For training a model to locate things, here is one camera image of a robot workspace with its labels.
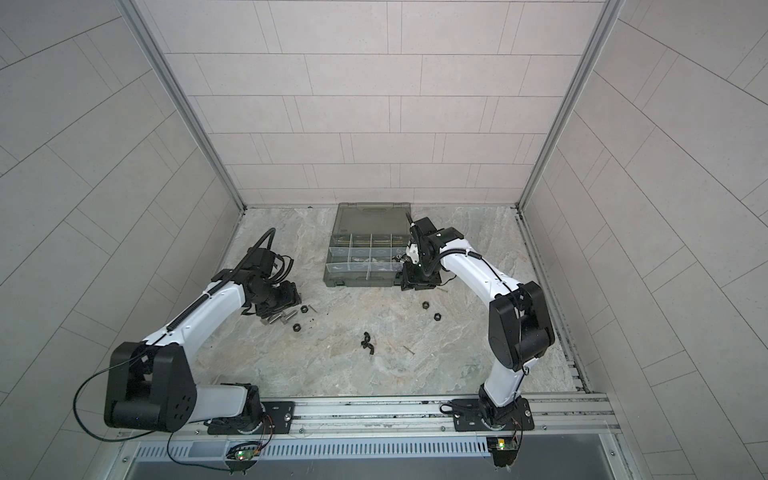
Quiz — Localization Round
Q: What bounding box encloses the silver spacer cluster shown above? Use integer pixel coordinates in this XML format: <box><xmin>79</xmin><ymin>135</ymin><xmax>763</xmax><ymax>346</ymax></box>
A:
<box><xmin>261</xmin><ymin>309</ymin><xmax>300</xmax><ymax>325</ymax></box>

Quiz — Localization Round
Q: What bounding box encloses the grey compartment organizer box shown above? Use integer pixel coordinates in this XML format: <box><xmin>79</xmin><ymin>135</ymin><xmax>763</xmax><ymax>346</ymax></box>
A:
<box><xmin>323</xmin><ymin>202</ymin><xmax>411</xmax><ymax>287</ymax></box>

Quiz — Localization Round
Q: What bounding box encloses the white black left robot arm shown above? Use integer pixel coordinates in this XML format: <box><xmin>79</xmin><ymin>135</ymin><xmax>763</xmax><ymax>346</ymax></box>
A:
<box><xmin>104</xmin><ymin>246</ymin><xmax>301</xmax><ymax>433</ymax></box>

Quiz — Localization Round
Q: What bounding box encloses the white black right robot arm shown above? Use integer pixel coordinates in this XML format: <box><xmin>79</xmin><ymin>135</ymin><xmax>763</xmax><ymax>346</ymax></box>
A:
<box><xmin>400</xmin><ymin>217</ymin><xmax>555</xmax><ymax>426</ymax></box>

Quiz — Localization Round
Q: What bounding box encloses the black wing nut pair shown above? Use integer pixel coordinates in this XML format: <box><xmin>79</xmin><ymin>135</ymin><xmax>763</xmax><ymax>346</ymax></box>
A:
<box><xmin>361</xmin><ymin>332</ymin><xmax>375</xmax><ymax>355</ymax></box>

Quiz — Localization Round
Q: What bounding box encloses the left green circuit board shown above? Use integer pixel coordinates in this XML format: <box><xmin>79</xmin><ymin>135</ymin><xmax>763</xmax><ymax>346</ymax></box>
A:
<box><xmin>225</xmin><ymin>441</ymin><xmax>263</xmax><ymax>462</ymax></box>

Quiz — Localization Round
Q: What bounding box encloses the white vent grille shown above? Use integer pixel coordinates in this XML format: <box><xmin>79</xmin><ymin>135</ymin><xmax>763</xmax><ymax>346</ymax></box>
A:
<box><xmin>135</xmin><ymin>437</ymin><xmax>490</xmax><ymax>463</ymax></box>

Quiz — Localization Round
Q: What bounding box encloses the right circuit board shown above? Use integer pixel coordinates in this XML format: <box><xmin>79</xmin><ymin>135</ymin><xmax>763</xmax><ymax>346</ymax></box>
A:
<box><xmin>486</xmin><ymin>437</ymin><xmax>520</xmax><ymax>468</ymax></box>

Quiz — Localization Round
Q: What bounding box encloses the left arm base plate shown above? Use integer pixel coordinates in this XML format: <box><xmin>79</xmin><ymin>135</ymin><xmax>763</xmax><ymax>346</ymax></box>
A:
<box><xmin>203</xmin><ymin>401</ymin><xmax>296</xmax><ymax>435</ymax></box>

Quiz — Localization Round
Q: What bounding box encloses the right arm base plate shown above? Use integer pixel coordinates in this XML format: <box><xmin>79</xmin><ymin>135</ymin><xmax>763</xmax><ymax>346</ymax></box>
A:
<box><xmin>440</xmin><ymin>397</ymin><xmax>535</xmax><ymax>432</ymax></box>

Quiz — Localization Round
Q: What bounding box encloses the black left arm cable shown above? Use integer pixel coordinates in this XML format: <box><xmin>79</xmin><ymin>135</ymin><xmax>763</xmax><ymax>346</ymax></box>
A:
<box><xmin>72</xmin><ymin>359</ymin><xmax>157</xmax><ymax>444</ymax></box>

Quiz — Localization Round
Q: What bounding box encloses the aluminium front rail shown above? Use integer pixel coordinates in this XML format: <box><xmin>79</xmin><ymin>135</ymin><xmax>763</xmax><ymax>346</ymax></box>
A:
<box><xmin>116</xmin><ymin>392</ymin><xmax>619</xmax><ymax>442</ymax></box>

